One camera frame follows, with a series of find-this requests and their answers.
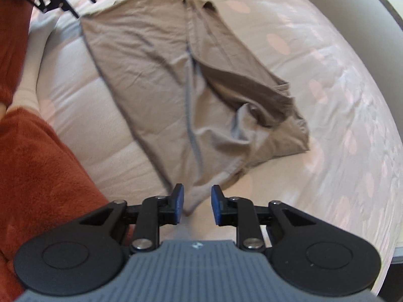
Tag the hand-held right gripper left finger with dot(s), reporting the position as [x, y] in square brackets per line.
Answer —
[180, 203]

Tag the red terry towel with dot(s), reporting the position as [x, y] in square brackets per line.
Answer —
[37, 176]

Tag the grey wall switch panel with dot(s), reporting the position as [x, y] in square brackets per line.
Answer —
[388, 6]

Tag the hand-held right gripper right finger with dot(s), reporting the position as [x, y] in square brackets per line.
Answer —
[215, 204]

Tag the beige long-sleeve shirt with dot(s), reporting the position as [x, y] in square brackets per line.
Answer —
[151, 78]

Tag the polka dot bed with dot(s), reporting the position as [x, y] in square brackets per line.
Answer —
[330, 53]

